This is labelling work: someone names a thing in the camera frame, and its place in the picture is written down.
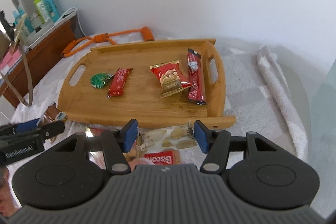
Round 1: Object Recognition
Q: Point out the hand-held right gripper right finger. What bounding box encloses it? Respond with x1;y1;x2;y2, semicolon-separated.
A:
194;120;275;174

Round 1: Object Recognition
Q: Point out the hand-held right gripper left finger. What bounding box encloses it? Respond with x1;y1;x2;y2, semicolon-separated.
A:
54;119;139;174

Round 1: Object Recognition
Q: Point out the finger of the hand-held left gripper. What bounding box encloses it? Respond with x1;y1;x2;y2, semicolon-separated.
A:
0;118;41;135
16;121;65;140

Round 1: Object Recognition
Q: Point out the clear nougat packet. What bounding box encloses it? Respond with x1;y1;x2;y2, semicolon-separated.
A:
130;135;145;159

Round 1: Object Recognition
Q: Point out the brown peanut snack packet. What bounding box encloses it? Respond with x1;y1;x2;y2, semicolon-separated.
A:
42;103;67;126

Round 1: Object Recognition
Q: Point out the pink jelly cup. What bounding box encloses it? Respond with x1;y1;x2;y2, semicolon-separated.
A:
130;157;149;170

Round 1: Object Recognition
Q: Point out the cream snack packet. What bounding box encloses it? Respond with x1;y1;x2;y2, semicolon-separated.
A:
136;123;198;153

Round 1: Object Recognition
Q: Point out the wooden tray with handles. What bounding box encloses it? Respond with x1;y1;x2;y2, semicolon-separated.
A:
57;38;236;130

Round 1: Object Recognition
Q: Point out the caramel biscuit packet red label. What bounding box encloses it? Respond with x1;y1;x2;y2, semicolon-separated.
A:
143;150;181;165

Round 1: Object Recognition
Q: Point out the small red and white packet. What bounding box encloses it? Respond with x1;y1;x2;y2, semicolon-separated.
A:
85;127;105;138

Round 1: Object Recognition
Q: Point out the long red snack bar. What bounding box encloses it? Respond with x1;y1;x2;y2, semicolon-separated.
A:
187;48;207;105

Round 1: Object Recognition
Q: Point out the small red snack bar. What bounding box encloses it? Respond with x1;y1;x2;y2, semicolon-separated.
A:
107;68;133;98

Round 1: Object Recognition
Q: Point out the green snack packet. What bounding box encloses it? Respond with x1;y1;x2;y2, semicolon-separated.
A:
90;73;115;89

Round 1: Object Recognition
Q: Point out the red cashew nut packet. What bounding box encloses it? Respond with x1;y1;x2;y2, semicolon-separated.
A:
150;60;196;98

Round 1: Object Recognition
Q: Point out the person's left forearm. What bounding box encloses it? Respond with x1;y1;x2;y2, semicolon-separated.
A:
0;169;20;214

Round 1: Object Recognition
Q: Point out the pink box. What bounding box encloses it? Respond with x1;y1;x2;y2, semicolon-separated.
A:
0;49;23;71

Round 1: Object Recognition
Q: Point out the white fleece blanket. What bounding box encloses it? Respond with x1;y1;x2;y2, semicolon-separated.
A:
10;36;315;188

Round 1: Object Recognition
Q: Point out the orange resistance band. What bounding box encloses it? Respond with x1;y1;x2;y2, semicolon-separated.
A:
61;27;155;58

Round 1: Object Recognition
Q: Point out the wooden dresser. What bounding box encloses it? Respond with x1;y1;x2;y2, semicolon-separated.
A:
0;21;76;109

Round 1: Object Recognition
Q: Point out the rolled white towel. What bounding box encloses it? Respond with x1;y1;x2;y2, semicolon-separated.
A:
256;46;309;161

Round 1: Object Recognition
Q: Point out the white toiletry tray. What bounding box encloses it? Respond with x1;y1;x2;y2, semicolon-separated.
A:
20;7;78;48

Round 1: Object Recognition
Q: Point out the clear jar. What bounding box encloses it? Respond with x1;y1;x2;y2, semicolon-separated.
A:
29;13;42;28

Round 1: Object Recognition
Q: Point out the small blue bottle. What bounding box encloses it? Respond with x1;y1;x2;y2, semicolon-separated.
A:
12;9;27;30

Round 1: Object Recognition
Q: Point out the green bottle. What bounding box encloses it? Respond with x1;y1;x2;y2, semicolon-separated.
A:
33;0;46;24

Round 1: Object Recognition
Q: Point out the blue tube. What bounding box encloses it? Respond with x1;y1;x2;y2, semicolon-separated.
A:
42;0;60;23

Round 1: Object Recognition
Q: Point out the beige handbag with strap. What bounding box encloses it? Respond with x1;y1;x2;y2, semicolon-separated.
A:
0;30;34;107

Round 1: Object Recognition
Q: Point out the white cable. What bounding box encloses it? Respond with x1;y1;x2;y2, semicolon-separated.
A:
63;7;88;39

